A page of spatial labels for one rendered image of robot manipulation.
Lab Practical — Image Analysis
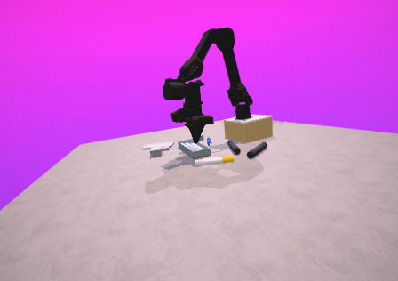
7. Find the keyboard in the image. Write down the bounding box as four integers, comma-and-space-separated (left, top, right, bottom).
178, 139, 211, 159

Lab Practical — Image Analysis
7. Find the dark grey cylinder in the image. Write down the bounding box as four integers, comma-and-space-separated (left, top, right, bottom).
227, 140, 240, 155
247, 142, 267, 158

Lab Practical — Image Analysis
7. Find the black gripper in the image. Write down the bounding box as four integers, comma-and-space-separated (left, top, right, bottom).
180, 99, 214, 143

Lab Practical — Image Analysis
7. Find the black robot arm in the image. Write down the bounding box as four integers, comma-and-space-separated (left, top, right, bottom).
163, 27, 253, 123

